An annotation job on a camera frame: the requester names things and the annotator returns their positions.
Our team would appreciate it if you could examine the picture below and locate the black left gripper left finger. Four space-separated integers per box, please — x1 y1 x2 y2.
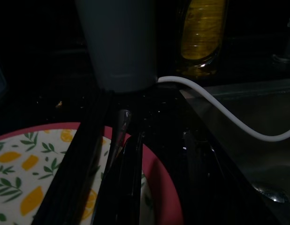
33 90 115 225

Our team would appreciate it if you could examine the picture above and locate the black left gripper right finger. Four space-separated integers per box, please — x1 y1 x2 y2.
182 130 284 225

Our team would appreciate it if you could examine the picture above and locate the lemon print plate red rim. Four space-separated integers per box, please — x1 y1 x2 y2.
0 121 184 225

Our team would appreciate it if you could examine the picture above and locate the stainless steel sink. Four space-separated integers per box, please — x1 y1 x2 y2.
179 78 290 225

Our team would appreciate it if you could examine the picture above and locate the black utensil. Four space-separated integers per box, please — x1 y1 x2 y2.
112 131 145 225

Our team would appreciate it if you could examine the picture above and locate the silver metal spoon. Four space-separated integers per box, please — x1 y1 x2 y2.
107 109 134 174

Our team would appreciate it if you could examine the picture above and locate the grey jug red round label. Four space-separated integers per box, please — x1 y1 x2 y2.
74 0 159 94

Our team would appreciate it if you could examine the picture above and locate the yellow liquid bottle green cap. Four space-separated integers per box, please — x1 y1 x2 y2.
175 0 228 77

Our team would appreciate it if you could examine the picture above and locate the white flexible hose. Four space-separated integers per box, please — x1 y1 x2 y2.
158 75 290 143

